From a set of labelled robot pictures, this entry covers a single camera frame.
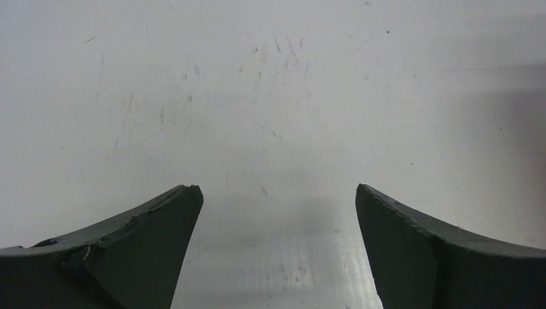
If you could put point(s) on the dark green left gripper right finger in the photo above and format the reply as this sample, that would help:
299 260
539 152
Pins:
418 261

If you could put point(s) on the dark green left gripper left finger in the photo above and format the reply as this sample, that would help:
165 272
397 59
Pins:
131 260

